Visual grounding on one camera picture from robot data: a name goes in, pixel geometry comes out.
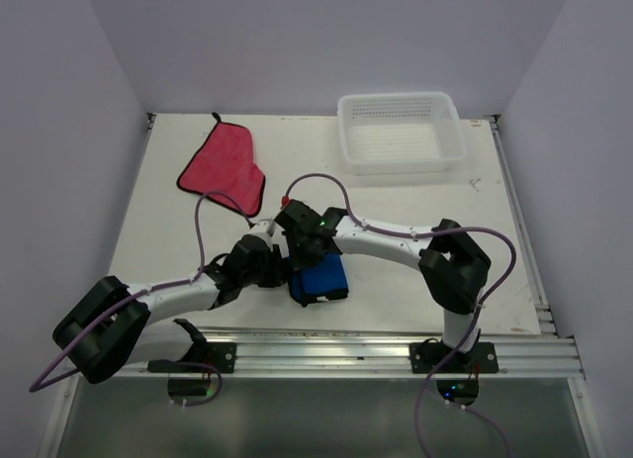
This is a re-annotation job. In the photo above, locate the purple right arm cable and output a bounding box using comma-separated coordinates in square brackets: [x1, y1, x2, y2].
[285, 173, 518, 458]

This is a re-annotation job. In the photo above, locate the aluminium mounting rail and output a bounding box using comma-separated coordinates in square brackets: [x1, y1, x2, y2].
[63, 328, 585, 378]

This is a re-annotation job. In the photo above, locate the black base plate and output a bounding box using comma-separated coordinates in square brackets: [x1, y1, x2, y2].
[408, 338, 499, 374]
[146, 339, 237, 375]

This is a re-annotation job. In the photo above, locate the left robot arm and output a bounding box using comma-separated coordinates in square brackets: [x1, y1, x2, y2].
[52, 229, 285, 384]

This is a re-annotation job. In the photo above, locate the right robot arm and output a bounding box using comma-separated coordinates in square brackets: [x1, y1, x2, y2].
[274, 200, 492, 372]

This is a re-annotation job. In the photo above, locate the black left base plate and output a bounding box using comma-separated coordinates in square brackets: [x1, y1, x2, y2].
[146, 339, 237, 375]

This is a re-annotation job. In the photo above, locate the blue microfiber towel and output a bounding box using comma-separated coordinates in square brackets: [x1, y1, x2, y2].
[288, 253, 349, 308]

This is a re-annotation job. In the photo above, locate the white perforated plastic basket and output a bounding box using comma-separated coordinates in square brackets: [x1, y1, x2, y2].
[337, 92, 468, 175]

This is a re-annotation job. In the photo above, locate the red microfiber towel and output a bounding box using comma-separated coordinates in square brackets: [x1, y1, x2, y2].
[176, 113, 266, 219]

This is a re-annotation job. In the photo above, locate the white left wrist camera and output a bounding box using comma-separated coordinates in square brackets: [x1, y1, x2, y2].
[249, 219, 276, 239]

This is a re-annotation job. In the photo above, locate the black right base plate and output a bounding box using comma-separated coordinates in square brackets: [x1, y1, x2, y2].
[408, 338, 499, 374]

